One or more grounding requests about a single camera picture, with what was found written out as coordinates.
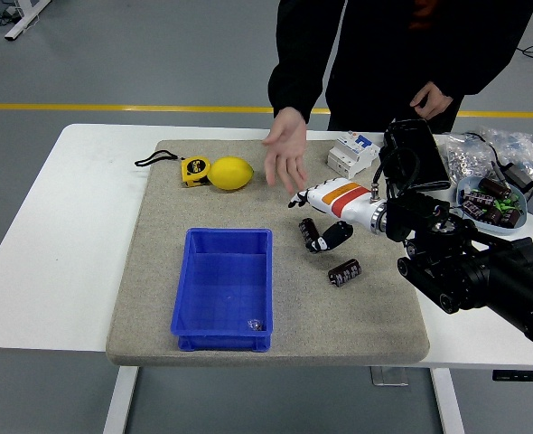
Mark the person's right hand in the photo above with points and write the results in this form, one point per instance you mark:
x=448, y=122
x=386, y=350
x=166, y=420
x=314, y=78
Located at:
x=287, y=144

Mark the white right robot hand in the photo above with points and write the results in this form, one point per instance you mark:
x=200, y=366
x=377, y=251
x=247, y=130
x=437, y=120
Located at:
x=343, y=201

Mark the person's left hand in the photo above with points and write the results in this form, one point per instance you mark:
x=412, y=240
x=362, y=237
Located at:
x=433, y=99

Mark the long dark brown battery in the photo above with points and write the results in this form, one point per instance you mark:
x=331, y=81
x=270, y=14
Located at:
x=307, y=228

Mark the short dark brown battery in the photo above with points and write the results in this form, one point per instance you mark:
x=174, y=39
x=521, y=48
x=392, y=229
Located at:
x=344, y=272

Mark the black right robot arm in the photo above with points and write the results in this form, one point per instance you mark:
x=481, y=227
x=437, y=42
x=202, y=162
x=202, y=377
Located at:
x=474, y=271

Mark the blue plastic box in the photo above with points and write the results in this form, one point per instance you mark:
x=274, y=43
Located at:
x=221, y=289

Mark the black rectangular case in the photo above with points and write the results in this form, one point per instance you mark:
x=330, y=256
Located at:
x=417, y=135

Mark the white circuit breaker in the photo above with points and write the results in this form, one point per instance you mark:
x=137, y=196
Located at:
x=348, y=158

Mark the clear bag of metal washers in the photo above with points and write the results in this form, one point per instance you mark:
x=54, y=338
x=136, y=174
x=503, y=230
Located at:
x=460, y=156

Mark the yellow lemon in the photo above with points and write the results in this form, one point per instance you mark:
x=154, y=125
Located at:
x=230, y=173

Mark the person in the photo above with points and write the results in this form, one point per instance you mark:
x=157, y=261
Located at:
x=375, y=68

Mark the light blue bowl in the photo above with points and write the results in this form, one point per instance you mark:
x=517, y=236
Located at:
x=464, y=186

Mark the clear bag of blue parts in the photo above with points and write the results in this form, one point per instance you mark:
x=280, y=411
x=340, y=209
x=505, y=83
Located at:
x=515, y=144

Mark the yellow tape measure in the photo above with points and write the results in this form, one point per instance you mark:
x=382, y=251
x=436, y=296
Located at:
x=194, y=171

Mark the grey-brown mat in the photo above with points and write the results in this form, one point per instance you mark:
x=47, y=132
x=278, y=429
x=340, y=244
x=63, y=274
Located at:
x=361, y=316

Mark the black power adapter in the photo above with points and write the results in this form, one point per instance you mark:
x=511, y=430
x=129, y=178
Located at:
x=521, y=177

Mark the green plastic pieces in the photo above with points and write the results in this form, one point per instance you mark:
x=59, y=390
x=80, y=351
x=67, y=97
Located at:
x=505, y=204

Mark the small clear part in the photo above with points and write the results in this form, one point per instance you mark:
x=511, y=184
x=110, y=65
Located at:
x=254, y=324

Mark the white table leg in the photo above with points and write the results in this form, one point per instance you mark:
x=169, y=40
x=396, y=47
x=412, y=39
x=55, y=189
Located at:
x=449, y=402
x=119, y=402

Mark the black table control panel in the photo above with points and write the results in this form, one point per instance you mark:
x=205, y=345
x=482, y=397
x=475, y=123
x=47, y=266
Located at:
x=515, y=375

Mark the grey metal table bracket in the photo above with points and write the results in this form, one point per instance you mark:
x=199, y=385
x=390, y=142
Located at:
x=388, y=376

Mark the white metal frame foot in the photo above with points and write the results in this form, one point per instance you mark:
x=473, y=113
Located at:
x=25, y=20

